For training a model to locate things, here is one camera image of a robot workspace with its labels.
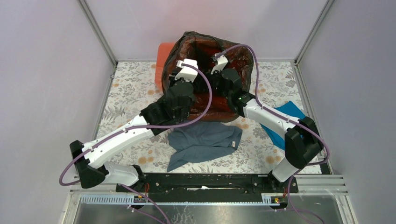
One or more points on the floral patterned table mat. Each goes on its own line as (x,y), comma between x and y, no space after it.
(133,88)

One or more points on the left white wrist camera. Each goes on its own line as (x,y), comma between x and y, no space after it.
(187,64)

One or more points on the grey-blue cloth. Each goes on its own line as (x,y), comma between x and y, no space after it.
(202,142)

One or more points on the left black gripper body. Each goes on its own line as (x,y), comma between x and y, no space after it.
(172,78)

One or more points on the orange plastic trash bin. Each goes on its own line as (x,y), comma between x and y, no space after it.
(163,52)

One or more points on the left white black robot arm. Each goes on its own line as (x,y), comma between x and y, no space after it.
(91,159)

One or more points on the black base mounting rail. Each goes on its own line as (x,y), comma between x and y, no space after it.
(211,188)

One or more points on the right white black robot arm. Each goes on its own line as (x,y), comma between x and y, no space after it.
(300,136)

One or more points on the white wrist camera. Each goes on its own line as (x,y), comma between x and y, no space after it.
(220,62)
(187,64)

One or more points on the teal blue cloth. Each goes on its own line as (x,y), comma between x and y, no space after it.
(288,108)

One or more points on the black plastic trash bag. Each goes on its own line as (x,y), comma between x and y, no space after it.
(201,47)

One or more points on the aluminium frame rails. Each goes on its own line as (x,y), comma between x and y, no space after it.
(318,185)

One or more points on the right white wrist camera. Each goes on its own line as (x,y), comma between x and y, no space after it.
(220,62)

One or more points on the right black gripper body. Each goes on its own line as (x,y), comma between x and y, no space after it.
(215,80)

